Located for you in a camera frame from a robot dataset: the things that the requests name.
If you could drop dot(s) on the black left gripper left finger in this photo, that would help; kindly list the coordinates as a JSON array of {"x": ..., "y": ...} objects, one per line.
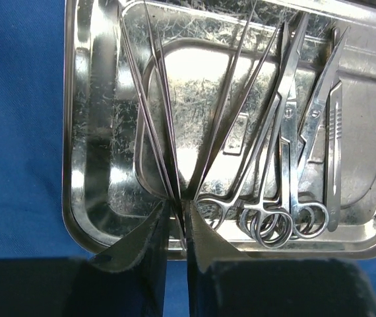
[{"x": 126, "y": 279}]

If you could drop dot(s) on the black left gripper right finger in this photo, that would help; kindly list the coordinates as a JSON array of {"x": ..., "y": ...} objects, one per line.
[{"x": 222, "y": 281}]

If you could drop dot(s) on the thin steel tweezers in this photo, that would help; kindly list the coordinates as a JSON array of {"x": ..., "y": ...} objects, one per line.
[
  {"x": 225, "y": 114},
  {"x": 160, "y": 131}
]

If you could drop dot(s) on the steel scalpel handle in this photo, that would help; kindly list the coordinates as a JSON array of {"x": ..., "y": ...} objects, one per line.
[{"x": 333, "y": 155}]

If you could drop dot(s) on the steel instrument tray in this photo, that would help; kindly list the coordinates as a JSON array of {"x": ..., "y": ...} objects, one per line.
[{"x": 110, "y": 179}]

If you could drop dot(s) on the blue surgical cloth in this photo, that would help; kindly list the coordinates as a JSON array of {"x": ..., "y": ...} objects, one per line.
[{"x": 31, "y": 45}]

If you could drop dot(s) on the steel curved scissors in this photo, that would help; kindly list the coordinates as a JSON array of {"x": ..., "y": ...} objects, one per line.
[{"x": 312, "y": 139}]

